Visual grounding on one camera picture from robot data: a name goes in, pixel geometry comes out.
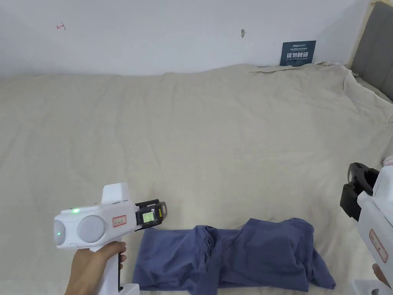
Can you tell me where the dark blue shirt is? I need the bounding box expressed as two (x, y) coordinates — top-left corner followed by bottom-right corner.
(132, 217), (337, 292)

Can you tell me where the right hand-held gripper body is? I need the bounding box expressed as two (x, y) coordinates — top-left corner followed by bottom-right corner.
(340, 156), (393, 295)

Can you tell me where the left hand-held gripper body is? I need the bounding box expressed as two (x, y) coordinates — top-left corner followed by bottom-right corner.
(53, 182), (140, 295)

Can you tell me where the grey padded headboard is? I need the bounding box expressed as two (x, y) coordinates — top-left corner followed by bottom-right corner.
(350, 1), (393, 103)

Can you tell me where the person's right hand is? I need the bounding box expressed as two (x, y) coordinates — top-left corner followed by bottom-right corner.
(372, 264), (393, 290)

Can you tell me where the bed with beige sheet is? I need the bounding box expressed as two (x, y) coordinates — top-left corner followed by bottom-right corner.
(0, 61), (393, 295)

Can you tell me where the person's left hand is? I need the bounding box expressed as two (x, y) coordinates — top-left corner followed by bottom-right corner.
(63, 241), (127, 295)

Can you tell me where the dark blue sign card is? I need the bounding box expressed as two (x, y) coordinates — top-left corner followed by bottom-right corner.
(279, 40), (317, 66)

